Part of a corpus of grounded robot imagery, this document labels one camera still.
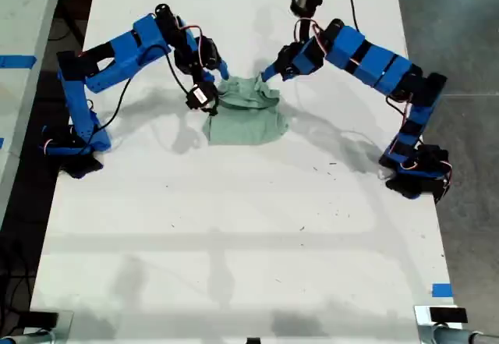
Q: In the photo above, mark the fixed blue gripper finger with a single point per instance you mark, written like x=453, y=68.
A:
x=207, y=76

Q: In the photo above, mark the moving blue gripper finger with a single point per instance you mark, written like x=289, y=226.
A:
x=224, y=70

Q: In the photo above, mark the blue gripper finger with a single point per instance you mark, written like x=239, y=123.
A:
x=270, y=72

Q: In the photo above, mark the pale green T-shirt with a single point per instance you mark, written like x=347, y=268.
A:
x=245, y=125

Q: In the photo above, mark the blue and black arm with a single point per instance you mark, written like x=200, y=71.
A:
x=374, y=61
x=117, y=59

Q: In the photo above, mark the white side table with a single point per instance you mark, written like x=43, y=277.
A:
x=23, y=47

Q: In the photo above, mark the long blue tape strip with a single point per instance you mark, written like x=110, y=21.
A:
x=17, y=61

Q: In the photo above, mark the short blue tape strip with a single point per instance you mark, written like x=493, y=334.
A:
x=442, y=290

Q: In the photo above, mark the small black box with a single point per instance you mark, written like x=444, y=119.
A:
x=39, y=318
x=448, y=315

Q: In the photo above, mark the metal corner bracket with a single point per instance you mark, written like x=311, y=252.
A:
x=64, y=326
x=422, y=320

